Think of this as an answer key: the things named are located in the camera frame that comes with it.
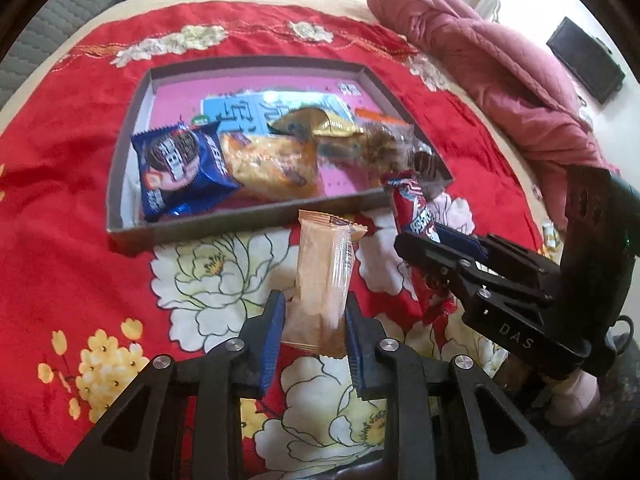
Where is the black television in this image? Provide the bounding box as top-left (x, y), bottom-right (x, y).
top-left (546, 16), bottom-right (627, 106)

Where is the clear brown snack packet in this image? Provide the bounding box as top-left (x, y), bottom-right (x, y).
top-left (355, 110), bottom-right (443, 196)

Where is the pink cloth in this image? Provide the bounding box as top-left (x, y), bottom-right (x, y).
top-left (545, 372), bottom-right (601, 426)

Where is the black cable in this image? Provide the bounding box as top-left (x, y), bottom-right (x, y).
top-left (612, 315), bottom-right (637, 356)

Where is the red candy packet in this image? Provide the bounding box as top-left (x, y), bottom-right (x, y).
top-left (381, 170), bottom-right (458, 328)

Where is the white cable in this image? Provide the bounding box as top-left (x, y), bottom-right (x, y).
top-left (465, 0), bottom-right (501, 23)

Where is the yellow snack packet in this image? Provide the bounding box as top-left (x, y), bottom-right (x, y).
top-left (267, 106), bottom-right (366, 139)

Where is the shallow grey cardboard box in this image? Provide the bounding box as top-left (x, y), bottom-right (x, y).
top-left (106, 58), bottom-right (453, 256)

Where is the pink book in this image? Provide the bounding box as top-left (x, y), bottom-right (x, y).
top-left (150, 80), bottom-right (401, 201)

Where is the red floral blanket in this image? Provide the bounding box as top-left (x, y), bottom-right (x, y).
top-left (0, 2), bottom-right (546, 466)

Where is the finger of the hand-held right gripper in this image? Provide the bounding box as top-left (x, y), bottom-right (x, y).
top-left (394, 231), bottom-right (556, 313)
top-left (434, 221), bottom-right (561, 286)

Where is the blue cookie packet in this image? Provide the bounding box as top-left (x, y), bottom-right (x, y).
top-left (131, 122), bottom-right (241, 223)

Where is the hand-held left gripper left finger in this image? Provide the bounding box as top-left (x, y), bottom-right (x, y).
top-left (65, 290), bottom-right (287, 480)

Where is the beige pastry packet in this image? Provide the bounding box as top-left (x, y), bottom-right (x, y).
top-left (280, 210), bottom-right (368, 358)

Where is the clear bread packet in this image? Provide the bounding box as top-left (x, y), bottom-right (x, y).
top-left (220, 132), bottom-right (321, 201)

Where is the pink quilt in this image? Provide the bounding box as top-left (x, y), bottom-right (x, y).
top-left (365, 0), bottom-right (621, 221)

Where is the small yellow green packet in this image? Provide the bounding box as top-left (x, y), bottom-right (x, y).
top-left (542, 222), bottom-right (561, 256)

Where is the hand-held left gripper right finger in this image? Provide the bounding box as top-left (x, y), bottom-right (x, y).
top-left (345, 291), bottom-right (576, 480)

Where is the grey quilted headboard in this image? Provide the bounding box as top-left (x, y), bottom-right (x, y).
top-left (0, 0), bottom-right (156, 111)

